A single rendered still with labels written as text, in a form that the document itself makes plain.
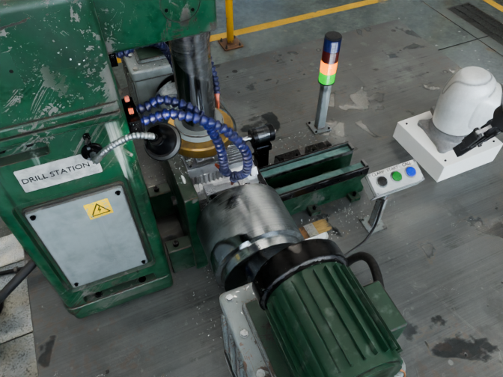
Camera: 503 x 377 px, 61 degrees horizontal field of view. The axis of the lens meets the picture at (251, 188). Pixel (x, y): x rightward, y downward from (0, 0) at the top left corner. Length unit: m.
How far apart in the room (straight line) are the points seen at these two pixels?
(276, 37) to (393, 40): 1.69
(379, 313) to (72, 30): 0.67
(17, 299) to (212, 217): 1.10
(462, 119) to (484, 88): 0.12
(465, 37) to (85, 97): 3.89
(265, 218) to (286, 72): 1.19
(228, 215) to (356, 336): 0.48
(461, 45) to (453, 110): 2.63
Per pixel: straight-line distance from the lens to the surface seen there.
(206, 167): 1.19
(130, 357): 1.31
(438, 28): 4.44
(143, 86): 1.57
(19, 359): 1.86
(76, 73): 0.78
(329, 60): 1.61
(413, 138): 1.76
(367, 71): 2.20
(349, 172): 1.49
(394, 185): 1.31
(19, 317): 1.94
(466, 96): 1.63
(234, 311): 0.92
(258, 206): 1.06
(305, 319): 0.72
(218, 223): 1.07
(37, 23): 0.74
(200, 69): 1.00
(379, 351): 0.72
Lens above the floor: 2.00
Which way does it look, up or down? 50 degrees down
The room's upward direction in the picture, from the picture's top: straight up
